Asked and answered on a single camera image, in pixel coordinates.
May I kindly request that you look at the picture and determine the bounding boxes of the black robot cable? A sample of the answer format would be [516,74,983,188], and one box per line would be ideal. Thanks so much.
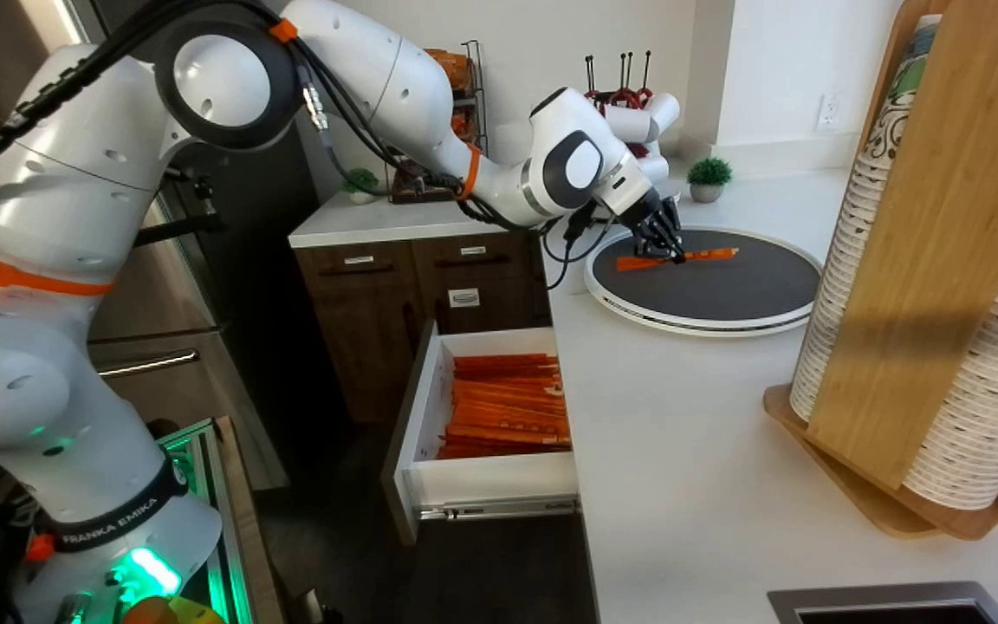
[0,0,618,290]

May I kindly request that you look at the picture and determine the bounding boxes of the small green potted plant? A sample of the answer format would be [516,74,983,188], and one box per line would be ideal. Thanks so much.
[338,168,385,208]
[683,155,735,208]

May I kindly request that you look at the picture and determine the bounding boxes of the black rod orange clip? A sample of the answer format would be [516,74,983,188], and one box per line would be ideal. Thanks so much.
[130,171,221,254]

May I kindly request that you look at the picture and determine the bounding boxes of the white open drawer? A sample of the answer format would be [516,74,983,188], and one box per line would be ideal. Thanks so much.
[373,321,583,549]

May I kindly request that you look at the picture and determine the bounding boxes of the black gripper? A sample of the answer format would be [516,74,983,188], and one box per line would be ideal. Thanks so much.
[618,188,689,266]

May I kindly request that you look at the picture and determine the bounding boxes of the orange carrots in drawer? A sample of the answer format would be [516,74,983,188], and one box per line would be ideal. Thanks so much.
[434,349,576,462]

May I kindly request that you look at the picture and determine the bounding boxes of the green lit robot base box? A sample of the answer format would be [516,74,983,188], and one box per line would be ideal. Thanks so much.
[113,412,288,624]

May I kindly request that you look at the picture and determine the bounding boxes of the single orange carrot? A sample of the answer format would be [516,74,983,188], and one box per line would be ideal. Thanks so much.
[608,242,746,277]

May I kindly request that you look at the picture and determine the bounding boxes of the wooden cup dispenser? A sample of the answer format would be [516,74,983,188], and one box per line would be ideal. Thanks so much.
[759,0,998,544]

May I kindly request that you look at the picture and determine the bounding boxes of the dark sink basin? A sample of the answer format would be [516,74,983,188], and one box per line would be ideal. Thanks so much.
[761,579,998,624]

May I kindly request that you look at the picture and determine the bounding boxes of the orange snack bags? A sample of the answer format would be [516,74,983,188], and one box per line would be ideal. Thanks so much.
[425,44,477,99]

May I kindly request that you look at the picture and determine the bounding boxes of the black metal mug tree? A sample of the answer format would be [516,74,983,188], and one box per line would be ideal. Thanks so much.
[579,50,658,229]

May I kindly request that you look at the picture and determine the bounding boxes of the grey round tray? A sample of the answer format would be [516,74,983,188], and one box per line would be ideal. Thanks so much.
[583,223,826,344]

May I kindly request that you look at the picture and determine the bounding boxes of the brown wooden cabinet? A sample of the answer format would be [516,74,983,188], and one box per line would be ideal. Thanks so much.
[290,229,553,436]

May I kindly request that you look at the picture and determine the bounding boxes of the printed paper cup stack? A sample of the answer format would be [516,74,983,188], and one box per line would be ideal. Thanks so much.
[787,10,944,427]

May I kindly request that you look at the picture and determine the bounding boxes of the white paper cup stack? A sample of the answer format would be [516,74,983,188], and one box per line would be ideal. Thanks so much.
[897,190,998,516]

